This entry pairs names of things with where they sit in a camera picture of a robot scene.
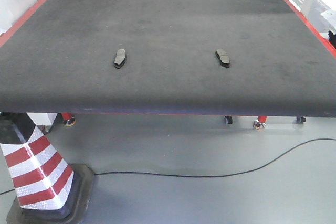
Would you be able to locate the red white traffic cone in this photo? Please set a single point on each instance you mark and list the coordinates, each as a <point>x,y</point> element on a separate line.
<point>48,189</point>

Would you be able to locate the black conveyor belt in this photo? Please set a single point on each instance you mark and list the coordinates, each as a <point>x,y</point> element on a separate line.
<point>168,37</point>

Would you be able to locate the red conveyor frame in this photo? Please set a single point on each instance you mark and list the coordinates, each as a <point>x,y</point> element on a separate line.
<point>302,19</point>

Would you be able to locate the grey brake pad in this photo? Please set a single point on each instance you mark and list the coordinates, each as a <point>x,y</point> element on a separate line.
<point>223,58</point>
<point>120,58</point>

